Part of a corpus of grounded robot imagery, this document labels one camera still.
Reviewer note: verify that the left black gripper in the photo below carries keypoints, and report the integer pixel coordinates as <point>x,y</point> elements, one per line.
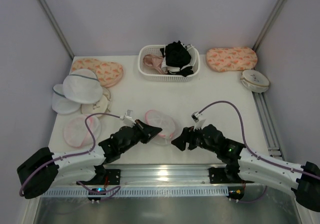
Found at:
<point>143,132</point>

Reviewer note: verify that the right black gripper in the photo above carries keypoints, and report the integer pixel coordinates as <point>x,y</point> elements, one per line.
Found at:
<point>190,138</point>

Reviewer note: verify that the pink-trimmed mesh laundry bag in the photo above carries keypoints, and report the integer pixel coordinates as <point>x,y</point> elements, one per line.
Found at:
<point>168,125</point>

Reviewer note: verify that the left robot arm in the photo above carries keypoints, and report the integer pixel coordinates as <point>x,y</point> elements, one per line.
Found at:
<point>45,168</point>

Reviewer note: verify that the beige laundry bag left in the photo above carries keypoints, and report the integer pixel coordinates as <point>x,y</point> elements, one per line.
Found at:
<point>101,106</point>

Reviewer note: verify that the pink bra in basket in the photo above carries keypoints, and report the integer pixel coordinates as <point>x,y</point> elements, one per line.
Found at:
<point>154,62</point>

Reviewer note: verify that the pink-trimmed flat mesh bag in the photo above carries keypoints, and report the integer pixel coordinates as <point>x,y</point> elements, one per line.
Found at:
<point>76,134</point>

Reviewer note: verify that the blue-trimmed mesh bag top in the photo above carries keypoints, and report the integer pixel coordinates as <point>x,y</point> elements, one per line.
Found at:
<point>82,86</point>

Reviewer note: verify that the blue-trimmed mesh bag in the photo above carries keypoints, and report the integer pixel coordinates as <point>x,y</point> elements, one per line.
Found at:
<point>60,104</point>
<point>82,86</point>

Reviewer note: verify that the black bra in basket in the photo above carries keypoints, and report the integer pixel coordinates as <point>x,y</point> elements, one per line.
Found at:
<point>176,59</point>

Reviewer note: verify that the blue-trimmed mesh bag lower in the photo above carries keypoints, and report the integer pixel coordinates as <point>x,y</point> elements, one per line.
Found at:
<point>60,104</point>

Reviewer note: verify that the beige-trimmed laundry bag right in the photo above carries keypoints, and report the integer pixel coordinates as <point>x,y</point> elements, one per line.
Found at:
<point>254,81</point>

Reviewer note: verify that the white plastic basket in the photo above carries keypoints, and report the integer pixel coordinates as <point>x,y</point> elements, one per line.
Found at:
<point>152,75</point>

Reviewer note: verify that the floral pad left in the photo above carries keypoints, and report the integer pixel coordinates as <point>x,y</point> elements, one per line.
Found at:
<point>108,73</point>

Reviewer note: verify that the floral pad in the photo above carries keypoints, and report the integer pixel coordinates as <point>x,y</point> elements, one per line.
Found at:
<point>231,59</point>
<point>108,73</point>

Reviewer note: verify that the floral pad right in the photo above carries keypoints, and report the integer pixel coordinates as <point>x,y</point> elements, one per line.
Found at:
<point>231,59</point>

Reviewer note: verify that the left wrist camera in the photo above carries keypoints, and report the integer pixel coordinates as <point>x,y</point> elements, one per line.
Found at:
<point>128,119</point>

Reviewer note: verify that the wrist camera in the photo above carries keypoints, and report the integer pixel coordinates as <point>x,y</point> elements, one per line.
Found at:
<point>198,119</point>
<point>128,119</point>

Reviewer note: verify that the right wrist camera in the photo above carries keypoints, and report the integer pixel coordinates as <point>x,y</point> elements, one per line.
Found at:
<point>198,119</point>

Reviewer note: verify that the aluminium mounting rail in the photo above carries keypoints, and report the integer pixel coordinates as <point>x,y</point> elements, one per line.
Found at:
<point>163,174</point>

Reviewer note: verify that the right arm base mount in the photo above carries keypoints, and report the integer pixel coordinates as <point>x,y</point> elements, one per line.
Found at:
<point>224,175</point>

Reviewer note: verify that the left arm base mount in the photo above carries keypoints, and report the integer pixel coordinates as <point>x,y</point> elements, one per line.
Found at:
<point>105,177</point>

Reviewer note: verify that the white slotted cable duct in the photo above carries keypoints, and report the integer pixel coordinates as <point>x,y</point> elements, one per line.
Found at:
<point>144,192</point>

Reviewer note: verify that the left frame post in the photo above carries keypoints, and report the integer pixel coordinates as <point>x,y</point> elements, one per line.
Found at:
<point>56,27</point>

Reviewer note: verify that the frame post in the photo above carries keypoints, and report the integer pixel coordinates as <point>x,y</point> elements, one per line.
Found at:
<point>56,27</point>
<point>271,19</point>

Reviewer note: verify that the right frame post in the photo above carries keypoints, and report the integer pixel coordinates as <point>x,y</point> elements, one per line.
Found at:
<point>271,19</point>

